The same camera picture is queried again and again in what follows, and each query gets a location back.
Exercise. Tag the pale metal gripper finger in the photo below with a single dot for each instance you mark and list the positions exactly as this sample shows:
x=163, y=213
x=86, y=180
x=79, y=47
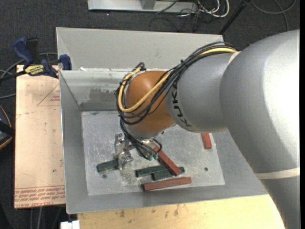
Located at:
x=125, y=161
x=119, y=142

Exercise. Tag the grey metal bin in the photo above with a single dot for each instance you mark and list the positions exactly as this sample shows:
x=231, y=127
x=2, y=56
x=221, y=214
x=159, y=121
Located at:
x=100, y=137

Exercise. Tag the red-brown flat block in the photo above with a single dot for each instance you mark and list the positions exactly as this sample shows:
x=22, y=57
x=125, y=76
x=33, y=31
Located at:
x=206, y=141
x=166, y=184
x=169, y=162

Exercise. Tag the brown cardboard board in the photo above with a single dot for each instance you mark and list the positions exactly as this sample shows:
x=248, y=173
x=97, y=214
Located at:
x=38, y=132

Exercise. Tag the dark green flat block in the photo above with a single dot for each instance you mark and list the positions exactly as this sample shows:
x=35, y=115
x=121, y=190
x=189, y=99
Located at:
x=107, y=166
x=149, y=170
x=164, y=175

